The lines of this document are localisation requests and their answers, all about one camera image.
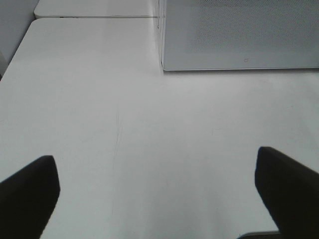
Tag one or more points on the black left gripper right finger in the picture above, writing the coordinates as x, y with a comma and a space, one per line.
290, 192

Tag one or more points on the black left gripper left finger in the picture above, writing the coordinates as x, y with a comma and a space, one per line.
28, 199

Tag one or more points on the white microwave oven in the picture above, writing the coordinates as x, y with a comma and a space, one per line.
239, 35

